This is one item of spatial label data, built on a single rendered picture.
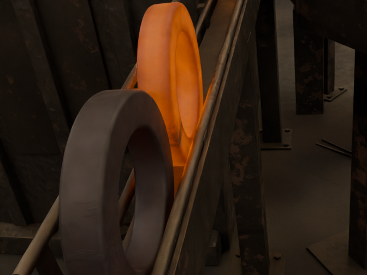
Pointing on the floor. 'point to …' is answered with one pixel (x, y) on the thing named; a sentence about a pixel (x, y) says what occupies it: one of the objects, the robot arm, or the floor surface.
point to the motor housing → (308, 70)
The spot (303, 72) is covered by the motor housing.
